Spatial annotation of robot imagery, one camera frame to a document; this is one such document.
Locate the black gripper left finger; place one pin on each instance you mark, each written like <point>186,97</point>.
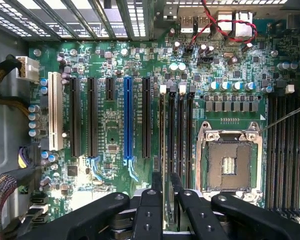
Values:
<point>147,215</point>

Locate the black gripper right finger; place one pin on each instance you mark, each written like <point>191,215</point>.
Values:
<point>200,217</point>

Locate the long black expansion slot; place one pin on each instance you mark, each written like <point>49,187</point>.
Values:
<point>75,115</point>
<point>92,115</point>
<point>146,115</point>

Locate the blue expansion slot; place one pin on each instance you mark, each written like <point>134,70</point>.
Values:
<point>128,115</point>

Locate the short black expansion slot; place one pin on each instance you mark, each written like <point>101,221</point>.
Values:
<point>110,88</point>

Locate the white PCI expansion slot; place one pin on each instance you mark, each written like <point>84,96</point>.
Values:
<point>55,110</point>

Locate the metal CPU socket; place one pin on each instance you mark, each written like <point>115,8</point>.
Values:
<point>228,162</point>

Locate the green motherboard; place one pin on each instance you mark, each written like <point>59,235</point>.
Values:
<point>115,120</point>

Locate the black SATA port block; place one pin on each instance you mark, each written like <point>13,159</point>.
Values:
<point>38,208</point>

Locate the row of grey VRM chokes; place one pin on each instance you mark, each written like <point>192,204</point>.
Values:
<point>231,106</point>

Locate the thin metal locking lever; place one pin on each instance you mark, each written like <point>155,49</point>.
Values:
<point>285,117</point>

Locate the grey metal PC case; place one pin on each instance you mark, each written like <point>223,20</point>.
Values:
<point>5,125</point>

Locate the white power connector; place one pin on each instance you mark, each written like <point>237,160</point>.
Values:
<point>27,68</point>

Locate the silver USB port block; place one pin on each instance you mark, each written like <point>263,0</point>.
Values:
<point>195,23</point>

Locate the silver ethernet port block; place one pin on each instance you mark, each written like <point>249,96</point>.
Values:
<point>243,23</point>

